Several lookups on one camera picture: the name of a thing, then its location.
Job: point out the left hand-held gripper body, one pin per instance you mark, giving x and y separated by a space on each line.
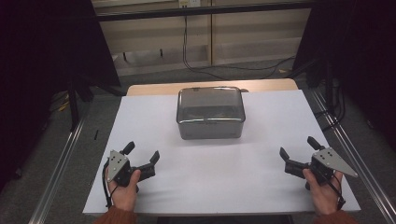
117 165

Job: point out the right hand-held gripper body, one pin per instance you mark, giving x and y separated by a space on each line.
331 160

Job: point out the grey transparent lidded box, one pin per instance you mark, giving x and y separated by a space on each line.
210 124

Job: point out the person's left hand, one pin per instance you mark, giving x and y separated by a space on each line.
124 196

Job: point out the person's right hand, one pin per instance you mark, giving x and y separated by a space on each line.
323 197

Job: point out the small black stick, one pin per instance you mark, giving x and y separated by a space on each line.
96 134

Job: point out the white table sheet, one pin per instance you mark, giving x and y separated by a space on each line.
218 174

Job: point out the wooden table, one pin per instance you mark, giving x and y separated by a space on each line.
155 88

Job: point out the black metal stand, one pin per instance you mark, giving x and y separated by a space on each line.
74 105

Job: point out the black curtain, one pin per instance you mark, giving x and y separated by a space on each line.
37 62
358 46

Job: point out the beige cabinet counter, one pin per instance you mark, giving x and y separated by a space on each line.
249 34

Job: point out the metal floor rail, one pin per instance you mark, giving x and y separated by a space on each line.
358 155
59 174

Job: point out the white wall socket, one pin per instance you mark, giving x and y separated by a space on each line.
189 3

